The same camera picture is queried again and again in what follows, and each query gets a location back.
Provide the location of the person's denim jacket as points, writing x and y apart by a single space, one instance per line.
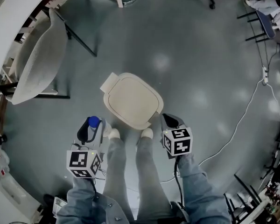
102 211

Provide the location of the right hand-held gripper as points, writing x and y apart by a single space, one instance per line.
178 142

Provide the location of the white power strip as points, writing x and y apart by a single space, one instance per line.
265 73

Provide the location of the clear bag of bottles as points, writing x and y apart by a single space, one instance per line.
1 169

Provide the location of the grey shell chair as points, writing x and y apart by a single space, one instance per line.
39 62

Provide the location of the cream pedal trash bin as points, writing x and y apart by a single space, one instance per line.
133 99

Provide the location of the person's left white shoe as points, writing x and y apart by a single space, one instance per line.
114 134

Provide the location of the person's right white shoe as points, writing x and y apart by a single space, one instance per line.
147 133

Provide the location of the person's leg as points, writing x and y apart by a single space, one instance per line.
151 176
117 171

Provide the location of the person's left leg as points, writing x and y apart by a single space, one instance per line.
117 171

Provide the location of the blue-capped plastic bottle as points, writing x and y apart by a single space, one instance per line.
93 121

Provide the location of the white table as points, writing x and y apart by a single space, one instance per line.
4 20

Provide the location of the person's right leg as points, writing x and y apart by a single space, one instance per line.
151 176

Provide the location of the person's left forearm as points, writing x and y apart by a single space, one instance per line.
81 190

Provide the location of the blue seat chair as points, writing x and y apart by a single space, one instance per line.
267 25

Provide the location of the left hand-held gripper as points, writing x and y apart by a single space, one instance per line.
84 161

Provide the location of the person's white shoe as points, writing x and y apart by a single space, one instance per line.
114 134
147 133

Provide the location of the person's right forearm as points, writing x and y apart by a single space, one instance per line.
196 185

